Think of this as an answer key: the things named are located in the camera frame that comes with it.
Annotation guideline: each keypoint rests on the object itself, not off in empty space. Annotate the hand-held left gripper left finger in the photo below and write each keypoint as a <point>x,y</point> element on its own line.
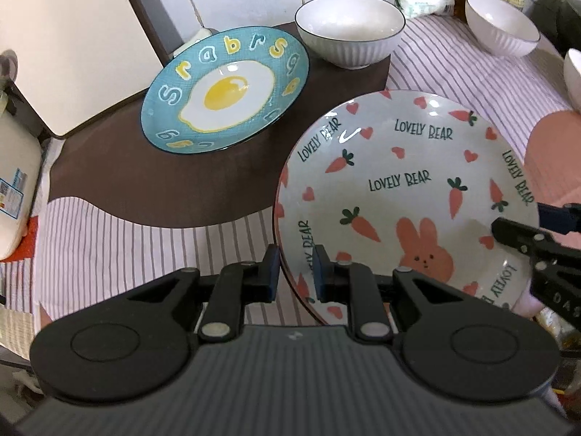
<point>273,275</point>

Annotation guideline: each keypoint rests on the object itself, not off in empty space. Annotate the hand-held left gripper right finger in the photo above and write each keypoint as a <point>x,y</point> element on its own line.
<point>321,275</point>

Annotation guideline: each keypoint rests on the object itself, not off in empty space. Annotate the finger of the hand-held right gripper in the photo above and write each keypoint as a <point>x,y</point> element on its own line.
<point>560,220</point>
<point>517,236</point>

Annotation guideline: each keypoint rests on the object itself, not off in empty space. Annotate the carrot and bunny print plate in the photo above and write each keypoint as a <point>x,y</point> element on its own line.
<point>408,181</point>

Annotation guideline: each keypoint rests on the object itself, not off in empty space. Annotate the white ribbed bowl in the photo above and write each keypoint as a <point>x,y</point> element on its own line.
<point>573,77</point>
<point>349,25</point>
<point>499,20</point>

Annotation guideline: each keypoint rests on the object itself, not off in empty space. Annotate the blue fried egg plate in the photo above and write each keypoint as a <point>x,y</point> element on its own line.
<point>227,93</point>

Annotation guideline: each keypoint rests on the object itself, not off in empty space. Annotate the striped brown and pink mat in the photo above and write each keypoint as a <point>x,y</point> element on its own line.
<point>136,245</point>

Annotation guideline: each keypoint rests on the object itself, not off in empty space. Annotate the white waffle towel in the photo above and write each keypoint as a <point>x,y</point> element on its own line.
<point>16,334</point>

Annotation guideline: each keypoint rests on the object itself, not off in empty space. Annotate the white appliance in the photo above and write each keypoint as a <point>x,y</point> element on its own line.
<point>16,181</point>

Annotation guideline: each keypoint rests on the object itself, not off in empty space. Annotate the beige cutting board dark rim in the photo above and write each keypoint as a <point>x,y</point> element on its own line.
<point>81,41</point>

